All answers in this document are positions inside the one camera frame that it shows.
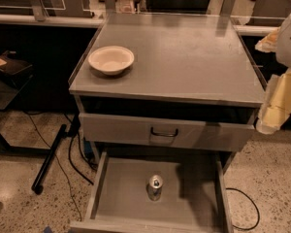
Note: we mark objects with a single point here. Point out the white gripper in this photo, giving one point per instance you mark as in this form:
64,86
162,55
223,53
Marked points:
290,44

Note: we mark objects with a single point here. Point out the silver redbull can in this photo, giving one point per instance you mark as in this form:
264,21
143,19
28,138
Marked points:
154,187

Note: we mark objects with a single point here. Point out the grey top drawer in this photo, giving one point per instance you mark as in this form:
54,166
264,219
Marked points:
135,130

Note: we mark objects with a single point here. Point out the grey metal drawer cabinet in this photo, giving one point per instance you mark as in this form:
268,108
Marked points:
186,67

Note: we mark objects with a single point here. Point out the open grey middle drawer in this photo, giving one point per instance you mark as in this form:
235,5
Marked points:
170,193

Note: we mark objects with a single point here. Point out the black box on shelf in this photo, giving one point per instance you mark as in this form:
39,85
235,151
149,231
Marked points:
14,72

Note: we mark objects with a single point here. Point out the black stand leg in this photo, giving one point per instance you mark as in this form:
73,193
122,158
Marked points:
37,186

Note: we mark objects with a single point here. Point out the white rail right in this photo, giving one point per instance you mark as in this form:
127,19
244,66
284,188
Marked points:
249,30

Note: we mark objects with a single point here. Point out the white rail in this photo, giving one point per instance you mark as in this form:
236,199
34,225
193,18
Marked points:
249,30
79,22

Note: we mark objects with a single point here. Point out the black drawer handle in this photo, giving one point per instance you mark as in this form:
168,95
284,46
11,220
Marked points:
163,134

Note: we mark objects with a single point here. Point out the white rail left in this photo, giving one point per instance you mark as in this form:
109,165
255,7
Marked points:
79,22

